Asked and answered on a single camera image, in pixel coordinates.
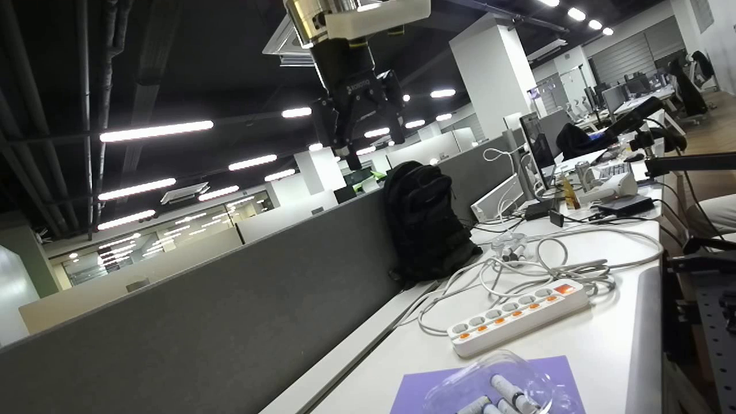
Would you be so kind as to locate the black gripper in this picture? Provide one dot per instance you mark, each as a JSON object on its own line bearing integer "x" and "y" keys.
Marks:
{"x": 347, "y": 69}

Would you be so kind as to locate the black backpack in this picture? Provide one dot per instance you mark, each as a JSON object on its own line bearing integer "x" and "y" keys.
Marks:
{"x": 426, "y": 221}

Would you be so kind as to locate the long ceiling light tube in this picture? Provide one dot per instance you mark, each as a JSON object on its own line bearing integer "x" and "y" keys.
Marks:
{"x": 250, "y": 161}
{"x": 135, "y": 189}
{"x": 154, "y": 132}

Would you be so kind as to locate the short grey partition panel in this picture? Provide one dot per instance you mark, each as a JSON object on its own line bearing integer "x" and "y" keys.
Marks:
{"x": 478, "y": 173}

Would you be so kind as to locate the ceiling air conditioner cassette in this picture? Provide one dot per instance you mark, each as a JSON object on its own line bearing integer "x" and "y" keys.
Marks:
{"x": 287, "y": 43}

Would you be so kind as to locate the computer monitor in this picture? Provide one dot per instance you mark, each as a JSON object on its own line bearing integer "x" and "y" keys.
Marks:
{"x": 533, "y": 152}

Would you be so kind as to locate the small yellow bottle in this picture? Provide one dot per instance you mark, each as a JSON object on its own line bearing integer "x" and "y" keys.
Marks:
{"x": 571, "y": 193}

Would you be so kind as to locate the white power strip orange switches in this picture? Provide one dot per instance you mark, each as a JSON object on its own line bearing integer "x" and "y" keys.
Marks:
{"x": 516, "y": 315}

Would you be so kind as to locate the white cylindrical device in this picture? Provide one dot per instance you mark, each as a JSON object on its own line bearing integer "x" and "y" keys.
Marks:
{"x": 605, "y": 180}

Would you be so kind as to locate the grey desk partition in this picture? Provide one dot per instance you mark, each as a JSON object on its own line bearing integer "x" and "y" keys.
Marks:
{"x": 215, "y": 329}

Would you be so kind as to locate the purple mat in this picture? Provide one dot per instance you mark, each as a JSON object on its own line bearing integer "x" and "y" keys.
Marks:
{"x": 417, "y": 391}

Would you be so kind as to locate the flat black tablet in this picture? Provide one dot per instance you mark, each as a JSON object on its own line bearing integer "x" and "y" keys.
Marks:
{"x": 624, "y": 206}

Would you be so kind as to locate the grey marker pen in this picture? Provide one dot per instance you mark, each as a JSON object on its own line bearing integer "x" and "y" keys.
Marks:
{"x": 508, "y": 391}
{"x": 475, "y": 406}

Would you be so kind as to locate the clear plastic bag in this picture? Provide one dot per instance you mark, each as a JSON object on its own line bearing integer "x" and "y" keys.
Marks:
{"x": 530, "y": 380}

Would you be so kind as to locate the person in dark clothes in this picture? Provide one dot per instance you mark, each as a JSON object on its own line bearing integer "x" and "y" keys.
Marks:
{"x": 687, "y": 84}

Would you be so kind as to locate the black perforated breadboard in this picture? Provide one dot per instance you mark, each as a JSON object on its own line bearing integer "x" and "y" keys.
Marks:
{"x": 716, "y": 336}

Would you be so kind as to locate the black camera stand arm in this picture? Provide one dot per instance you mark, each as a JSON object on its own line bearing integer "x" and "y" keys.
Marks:
{"x": 674, "y": 161}

